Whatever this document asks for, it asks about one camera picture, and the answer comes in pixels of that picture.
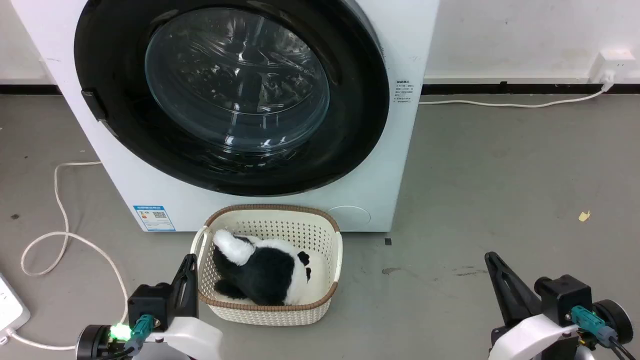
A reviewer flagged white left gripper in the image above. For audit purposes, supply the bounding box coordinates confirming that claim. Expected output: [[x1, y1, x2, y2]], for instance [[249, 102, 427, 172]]
[[144, 253, 224, 360]]

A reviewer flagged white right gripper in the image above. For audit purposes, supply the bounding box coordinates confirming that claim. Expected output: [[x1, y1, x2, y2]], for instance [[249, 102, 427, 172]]
[[483, 251, 582, 360]]

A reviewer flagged black round glass washer door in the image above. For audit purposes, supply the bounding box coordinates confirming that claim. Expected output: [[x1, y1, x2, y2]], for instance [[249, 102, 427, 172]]
[[74, 0, 390, 197]]

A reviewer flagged white washing machine body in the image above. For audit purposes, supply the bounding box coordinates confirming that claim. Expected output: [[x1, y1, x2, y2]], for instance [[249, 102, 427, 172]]
[[11, 0, 441, 233]]

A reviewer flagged blue energy label sticker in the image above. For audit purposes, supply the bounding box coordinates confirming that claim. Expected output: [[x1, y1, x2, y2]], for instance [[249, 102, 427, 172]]
[[133, 205, 177, 232]]

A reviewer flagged black and white panda plush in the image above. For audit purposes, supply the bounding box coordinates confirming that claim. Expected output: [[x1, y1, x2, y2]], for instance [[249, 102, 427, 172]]
[[212, 228, 325, 307]]

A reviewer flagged cream plastic laundry basket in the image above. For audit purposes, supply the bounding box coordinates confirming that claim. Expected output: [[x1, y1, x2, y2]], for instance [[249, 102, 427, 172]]
[[190, 203, 344, 327]]

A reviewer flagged round white filter cover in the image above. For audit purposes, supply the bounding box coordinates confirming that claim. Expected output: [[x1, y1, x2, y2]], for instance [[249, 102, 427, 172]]
[[327, 205, 372, 233]]

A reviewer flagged white power strip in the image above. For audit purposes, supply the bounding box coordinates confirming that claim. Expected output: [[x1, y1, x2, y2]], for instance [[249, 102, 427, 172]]
[[0, 272, 32, 332]]

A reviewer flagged small printed text sticker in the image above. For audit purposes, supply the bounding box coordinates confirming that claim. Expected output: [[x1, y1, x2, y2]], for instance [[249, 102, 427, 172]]
[[395, 79, 413, 106]]

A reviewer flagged teal plug black left cable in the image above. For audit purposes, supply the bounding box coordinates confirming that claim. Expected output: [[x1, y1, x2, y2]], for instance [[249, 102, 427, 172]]
[[97, 314, 162, 360]]

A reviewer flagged teal plug black cable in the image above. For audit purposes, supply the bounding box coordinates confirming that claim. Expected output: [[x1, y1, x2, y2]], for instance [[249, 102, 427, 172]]
[[97, 314, 162, 360], [571, 305, 640, 360]]

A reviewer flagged teal plug black right cable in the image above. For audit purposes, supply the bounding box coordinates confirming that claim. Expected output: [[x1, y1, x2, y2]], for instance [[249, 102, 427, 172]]
[[571, 305, 640, 360]]

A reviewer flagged long white looped floor cable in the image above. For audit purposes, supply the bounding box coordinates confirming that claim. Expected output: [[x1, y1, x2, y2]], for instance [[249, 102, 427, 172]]
[[9, 161, 130, 351]]

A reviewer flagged thin white power cord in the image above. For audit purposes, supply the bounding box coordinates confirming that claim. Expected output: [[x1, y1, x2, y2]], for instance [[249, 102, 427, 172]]
[[419, 88, 607, 109]]

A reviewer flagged white wall socket plug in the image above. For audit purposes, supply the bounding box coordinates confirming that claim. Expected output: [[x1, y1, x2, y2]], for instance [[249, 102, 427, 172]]
[[588, 49, 637, 92]]

